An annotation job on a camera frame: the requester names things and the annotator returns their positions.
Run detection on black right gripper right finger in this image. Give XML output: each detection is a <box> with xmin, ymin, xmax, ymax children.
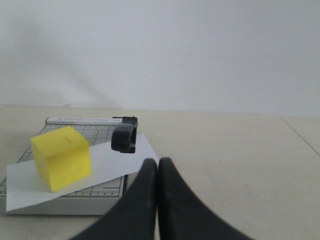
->
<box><xmin>158</xmin><ymin>157</ymin><xmax>251</xmax><ymax>240</ymax></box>

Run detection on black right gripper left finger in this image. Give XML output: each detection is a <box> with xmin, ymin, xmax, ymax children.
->
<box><xmin>72</xmin><ymin>158</ymin><xmax>158</xmax><ymax>240</ymax></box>

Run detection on black cutter blade arm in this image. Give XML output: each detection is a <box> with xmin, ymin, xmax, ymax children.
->
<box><xmin>111</xmin><ymin>116</ymin><xmax>138</xmax><ymax>154</ymax></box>

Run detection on yellow foam cube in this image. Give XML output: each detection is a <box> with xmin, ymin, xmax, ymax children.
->
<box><xmin>30</xmin><ymin>126</ymin><xmax>92</xmax><ymax>192</ymax></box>

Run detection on white paper sheet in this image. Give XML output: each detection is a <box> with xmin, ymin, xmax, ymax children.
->
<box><xmin>6</xmin><ymin>133</ymin><xmax>159</xmax><ymax>212</ymax></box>

